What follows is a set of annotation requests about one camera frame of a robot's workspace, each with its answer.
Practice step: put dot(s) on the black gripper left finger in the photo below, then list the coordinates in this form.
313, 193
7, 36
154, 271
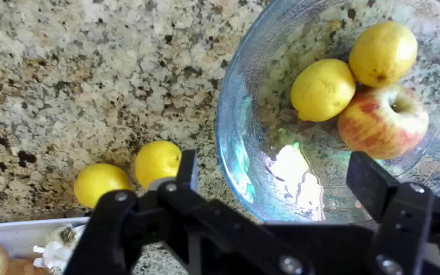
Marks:
213, 219

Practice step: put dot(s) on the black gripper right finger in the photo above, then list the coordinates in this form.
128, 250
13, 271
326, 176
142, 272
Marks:
403, 219

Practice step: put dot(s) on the yellow lemon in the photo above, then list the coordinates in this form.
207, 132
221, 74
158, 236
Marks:
322, 89
155, 162
381, 54
99, 184

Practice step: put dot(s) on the clear glass bowl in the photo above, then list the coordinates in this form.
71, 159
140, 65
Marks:
239, 127

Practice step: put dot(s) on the red yellow apple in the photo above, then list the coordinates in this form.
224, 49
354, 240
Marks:
381, 124

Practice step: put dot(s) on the white garlic bulbs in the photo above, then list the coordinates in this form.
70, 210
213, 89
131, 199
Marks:
56, 253

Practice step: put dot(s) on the small brown onion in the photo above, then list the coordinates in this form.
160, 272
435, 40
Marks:
22, 266

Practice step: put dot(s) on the white rectangular tray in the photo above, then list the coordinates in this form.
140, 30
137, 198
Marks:
15, 234

